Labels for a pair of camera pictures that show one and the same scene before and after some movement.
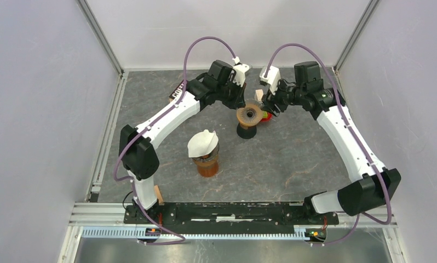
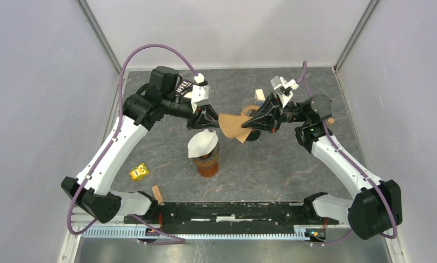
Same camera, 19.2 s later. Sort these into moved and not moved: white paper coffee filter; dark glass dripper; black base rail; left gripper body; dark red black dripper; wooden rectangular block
Moved: dark red black dripper; left gripper body
Not moved: wooden rectangular block; dark glass dripper; white paper coffee filter; black base rail
